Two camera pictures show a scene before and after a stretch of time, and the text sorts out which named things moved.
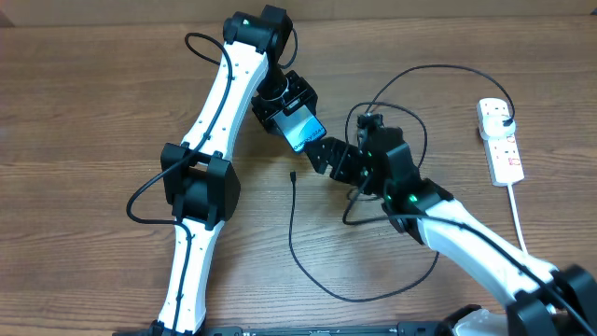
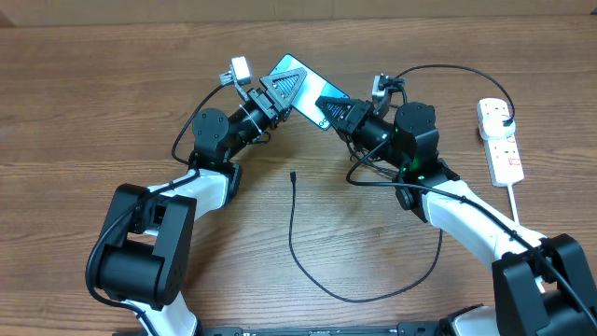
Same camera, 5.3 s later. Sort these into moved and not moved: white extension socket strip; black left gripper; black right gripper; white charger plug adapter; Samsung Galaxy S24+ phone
Moved: black right gripper; Samsung Galaxy S24+ phone
Not moved: white extension socket strip; white charger plug adapter; black left gripper
